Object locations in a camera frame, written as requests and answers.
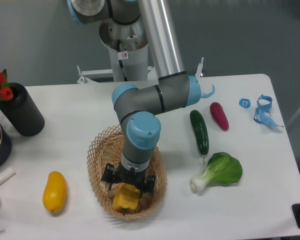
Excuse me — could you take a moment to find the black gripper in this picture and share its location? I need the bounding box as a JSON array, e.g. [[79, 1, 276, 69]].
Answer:
[[101, 162, 156, 199]]

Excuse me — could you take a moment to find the yellow bell pepper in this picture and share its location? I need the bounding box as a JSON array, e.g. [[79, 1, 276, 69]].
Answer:
[[112, 183, 140, 213]]

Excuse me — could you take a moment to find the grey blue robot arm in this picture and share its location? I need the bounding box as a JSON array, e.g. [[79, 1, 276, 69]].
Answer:
[[67, 0, 201, 194]]

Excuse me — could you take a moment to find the woven wicker basket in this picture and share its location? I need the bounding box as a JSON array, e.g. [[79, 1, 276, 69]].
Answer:
[[87, 125, 168, 220]]

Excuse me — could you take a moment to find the yellow mango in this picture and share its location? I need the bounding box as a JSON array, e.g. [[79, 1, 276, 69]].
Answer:
[[42, 171, 67, 212]]

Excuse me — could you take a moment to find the green cucumber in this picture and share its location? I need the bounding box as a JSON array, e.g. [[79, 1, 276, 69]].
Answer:
[[189, 110, 210, 164]]

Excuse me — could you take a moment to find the green bok choy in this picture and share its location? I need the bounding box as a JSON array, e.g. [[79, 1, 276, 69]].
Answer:
[[189, 152, 243, 193]]

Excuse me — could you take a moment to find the magenta sweet potato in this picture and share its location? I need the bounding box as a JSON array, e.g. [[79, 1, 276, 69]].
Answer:
[[209, 102, 229, 131]]

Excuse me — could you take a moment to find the curled blue tape strip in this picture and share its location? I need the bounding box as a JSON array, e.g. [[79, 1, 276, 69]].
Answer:
[[200, 84, 215, 99]]

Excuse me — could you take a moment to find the black cylindrical vase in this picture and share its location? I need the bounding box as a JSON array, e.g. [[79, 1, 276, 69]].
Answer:
[[0, 82, 45, 137]]

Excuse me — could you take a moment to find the small blue tag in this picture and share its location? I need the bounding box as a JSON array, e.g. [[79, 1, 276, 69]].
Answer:
[[238, 98, 251, 109]]

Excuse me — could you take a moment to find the blue ribbon strip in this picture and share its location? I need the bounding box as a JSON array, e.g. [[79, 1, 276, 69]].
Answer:
[[253, 94, 284, 128]]

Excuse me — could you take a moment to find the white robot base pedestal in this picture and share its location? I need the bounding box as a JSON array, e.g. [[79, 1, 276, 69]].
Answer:
[[76, 17, 205, 85]]

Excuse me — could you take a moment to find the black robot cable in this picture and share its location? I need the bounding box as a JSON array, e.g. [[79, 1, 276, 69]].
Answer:
[[116, 39, 128, 82]]

